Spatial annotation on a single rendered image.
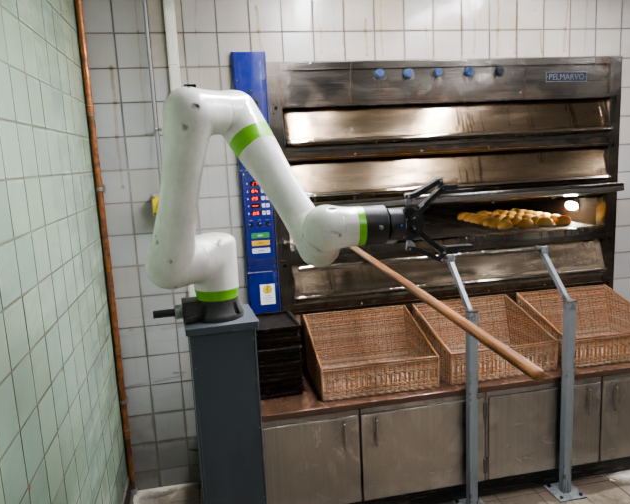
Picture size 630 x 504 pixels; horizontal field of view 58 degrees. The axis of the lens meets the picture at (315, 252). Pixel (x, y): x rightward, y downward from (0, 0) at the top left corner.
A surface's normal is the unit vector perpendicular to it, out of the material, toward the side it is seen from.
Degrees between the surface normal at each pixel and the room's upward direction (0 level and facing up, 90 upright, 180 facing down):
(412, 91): 90
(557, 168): 69
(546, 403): 90
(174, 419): 90
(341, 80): 90
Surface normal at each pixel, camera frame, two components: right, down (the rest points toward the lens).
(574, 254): 0.17, -0.19
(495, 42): 0.19, 0.16
